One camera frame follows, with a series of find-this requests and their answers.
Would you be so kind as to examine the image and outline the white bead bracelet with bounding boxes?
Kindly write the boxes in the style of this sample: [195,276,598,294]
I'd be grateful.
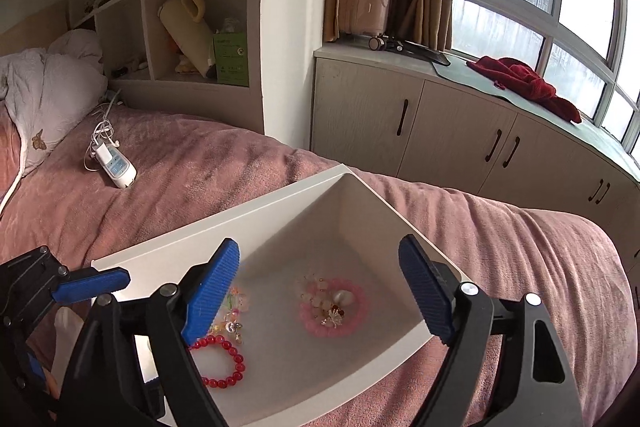
[300,277,352,329]

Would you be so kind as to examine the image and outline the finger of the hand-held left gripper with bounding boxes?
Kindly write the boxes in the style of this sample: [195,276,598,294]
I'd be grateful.
[0,246,132,306]
[25,351,44,381]

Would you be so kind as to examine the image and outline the pink bead bracelet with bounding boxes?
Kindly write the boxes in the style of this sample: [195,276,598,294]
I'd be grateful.
[299,277,371,341]

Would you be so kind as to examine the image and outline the white storage box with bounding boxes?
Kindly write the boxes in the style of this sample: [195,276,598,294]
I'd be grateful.
[90,163,464,427]

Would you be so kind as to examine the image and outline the white charger with cable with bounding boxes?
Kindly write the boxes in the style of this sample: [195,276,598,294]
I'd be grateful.
[82,119,124,170]

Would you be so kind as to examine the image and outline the black flat device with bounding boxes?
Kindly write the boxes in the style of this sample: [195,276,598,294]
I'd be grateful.
[370,34,451,67]

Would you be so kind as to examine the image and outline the red cloth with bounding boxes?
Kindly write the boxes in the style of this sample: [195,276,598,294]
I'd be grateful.
[466,56,583,124]

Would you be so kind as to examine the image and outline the green sill mat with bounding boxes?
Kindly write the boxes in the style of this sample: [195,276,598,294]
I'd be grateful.
[430,52,640,184]

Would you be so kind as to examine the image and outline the white bookshelf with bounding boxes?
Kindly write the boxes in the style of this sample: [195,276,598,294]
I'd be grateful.
[65,0,334,148]

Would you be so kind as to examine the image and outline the white power strip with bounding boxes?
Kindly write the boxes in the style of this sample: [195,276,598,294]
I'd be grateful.
[97,152,139,190]

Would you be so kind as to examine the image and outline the green carton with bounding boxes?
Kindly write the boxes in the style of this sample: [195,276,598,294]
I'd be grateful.
[212,32,250,88]

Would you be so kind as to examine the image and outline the white pillow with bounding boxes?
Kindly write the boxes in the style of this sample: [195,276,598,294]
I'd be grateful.
[0,29,109,178]

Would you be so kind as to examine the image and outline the wooden headboard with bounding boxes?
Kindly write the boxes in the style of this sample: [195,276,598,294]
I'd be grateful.
[0,0,69,58]

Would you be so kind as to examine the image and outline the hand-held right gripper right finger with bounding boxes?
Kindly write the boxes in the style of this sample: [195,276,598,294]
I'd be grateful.
[397,234,584,427]

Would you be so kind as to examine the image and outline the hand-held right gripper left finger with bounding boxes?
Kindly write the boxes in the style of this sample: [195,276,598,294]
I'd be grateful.
[54,237,241,427]

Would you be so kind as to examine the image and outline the white cable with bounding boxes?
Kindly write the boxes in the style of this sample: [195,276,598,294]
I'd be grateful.
[0,166,27,219]

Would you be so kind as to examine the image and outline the yellow plush toy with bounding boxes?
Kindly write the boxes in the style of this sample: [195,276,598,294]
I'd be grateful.
[157,0,219,80]

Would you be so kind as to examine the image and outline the multicolour bead bracelet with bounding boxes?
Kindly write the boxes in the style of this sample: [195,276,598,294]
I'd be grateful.
[210,284,251,348]

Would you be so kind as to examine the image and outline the pink blanket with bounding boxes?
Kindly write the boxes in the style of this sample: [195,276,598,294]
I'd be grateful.
[0,107,640,427]

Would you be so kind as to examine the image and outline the red bead bracelet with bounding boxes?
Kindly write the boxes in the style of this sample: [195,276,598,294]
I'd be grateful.
[189,336,247,389]

